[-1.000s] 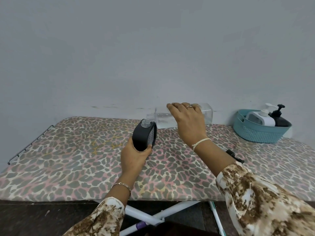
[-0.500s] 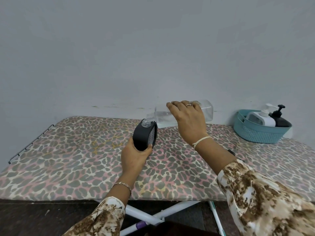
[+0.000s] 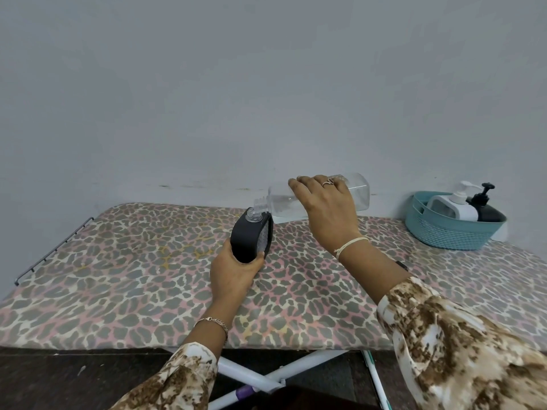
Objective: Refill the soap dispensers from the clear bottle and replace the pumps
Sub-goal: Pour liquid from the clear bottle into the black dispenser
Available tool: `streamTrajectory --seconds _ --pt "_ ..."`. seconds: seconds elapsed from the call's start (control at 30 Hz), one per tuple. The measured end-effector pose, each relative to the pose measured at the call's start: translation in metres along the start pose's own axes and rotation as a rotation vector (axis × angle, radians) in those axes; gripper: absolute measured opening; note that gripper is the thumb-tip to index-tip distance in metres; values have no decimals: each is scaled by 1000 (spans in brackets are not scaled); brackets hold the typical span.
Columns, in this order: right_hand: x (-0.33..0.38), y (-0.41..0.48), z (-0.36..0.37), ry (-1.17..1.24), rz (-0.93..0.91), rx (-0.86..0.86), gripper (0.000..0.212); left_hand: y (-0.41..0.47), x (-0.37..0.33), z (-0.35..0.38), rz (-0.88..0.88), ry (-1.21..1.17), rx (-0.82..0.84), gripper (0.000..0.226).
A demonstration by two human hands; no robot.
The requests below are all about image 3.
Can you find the teal plastic basket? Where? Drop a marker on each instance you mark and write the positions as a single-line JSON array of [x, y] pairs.
[[448, 232]]

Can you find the clear plastic bottle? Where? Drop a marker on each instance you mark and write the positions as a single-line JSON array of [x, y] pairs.
[[359, 192]]

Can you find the person's left forearm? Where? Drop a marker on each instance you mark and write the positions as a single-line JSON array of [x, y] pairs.
[[183, 367]]

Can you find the person's right middle finger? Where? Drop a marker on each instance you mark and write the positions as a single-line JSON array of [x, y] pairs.
[[308, 182]]

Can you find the leopard print ironing board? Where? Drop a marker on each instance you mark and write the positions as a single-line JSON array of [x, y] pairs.
[[128, 286]]

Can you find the black dispenser bottle without pump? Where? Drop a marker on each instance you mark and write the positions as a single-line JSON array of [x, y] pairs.
[[250, 239]]

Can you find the white pump bottle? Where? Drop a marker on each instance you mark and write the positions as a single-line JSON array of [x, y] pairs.
[[455, 207]]

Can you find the person's left thumb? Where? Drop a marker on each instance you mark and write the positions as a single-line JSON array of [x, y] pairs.
[[256, 261]]

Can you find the white rod with teal stripe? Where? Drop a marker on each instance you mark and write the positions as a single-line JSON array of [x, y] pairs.
[[378, 382]]

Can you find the person's right hand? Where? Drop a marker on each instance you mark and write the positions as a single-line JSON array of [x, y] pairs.
[[329, 213]]

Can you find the person's left hand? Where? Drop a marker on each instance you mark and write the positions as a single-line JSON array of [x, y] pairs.
[[230, 281]]

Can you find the person's right forearm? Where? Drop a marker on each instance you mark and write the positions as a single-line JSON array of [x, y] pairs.
[[444, 337]]

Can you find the person's right little finger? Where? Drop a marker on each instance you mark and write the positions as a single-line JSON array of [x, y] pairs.
[[342, 182]]

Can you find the white folding board legs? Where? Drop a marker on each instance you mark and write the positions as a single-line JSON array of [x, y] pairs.
[[256, 380]]

